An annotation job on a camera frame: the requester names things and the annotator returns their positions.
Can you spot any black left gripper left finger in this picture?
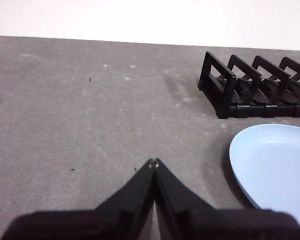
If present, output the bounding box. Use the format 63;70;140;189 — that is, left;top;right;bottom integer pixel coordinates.
0;158;156;240

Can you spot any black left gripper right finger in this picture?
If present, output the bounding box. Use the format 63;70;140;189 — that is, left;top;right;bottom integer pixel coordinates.
153;157;300;240

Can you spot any blue round plate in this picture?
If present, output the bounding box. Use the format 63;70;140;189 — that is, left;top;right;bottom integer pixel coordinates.
228;123;300;240

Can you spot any black plastic plate rack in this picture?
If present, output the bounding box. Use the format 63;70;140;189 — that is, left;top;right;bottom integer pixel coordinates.
197;51;300;120

